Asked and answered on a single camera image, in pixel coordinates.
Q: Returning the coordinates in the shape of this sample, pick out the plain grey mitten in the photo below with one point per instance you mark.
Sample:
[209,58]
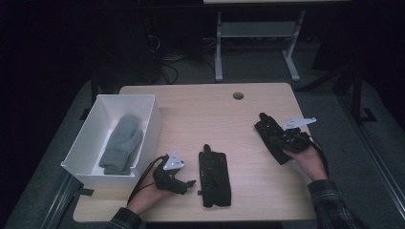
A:
[122,143]

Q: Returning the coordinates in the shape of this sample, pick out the white storage box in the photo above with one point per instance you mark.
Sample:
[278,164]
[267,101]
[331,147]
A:
[92,140]

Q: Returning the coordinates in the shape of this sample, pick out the black glove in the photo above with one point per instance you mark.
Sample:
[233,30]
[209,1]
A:
[215,179]
[270,136]

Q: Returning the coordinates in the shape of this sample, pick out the black metal stand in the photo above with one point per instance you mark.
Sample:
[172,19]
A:
[358,92]

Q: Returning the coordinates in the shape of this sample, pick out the aluminium rail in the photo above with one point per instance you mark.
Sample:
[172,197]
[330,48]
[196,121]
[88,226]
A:
[379,165]
[59,203]

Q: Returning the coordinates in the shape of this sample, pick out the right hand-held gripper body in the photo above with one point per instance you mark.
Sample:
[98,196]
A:
[297,140]

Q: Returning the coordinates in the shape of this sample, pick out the grey metal desk frame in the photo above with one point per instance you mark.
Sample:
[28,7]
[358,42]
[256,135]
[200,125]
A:
[258,29]

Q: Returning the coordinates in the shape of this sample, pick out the person's left hand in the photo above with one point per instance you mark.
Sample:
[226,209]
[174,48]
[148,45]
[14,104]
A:
[144,197]

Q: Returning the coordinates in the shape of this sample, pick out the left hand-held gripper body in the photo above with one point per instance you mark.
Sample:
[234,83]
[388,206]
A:
[167,181]

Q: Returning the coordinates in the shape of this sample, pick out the person's right hand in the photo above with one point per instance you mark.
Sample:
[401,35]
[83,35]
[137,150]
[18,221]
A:
[310,165]

